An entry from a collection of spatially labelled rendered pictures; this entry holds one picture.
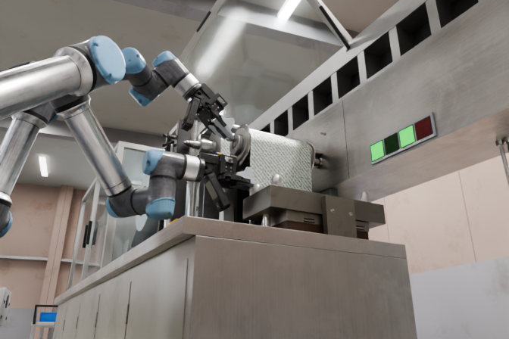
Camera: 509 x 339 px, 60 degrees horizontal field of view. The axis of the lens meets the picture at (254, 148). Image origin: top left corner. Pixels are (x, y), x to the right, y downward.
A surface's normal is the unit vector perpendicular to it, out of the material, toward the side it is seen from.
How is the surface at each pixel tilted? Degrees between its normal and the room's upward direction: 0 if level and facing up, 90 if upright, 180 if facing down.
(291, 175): 90
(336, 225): 90
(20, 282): 90
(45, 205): 90
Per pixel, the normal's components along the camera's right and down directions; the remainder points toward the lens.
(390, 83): -0.88, -0.19
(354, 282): 0.48, -0.35
